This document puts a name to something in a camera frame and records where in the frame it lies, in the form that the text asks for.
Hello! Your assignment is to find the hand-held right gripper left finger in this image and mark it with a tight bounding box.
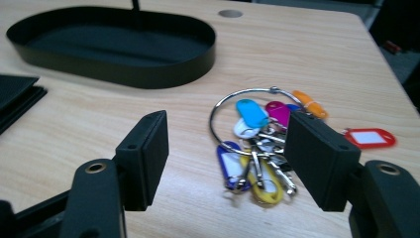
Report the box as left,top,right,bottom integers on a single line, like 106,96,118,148
115,110,170,212

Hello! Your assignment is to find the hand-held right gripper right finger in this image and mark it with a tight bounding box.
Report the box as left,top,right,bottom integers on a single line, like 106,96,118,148
283,110,362,213

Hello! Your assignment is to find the black key rack with oval tray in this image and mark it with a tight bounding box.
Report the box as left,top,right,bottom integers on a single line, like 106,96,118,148
5,0,217,90

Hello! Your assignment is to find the small red object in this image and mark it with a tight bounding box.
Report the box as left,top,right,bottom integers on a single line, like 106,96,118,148
382,40,402,55

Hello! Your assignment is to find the grey round desk grommet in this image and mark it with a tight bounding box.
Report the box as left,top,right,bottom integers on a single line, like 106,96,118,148
217,9,244,19

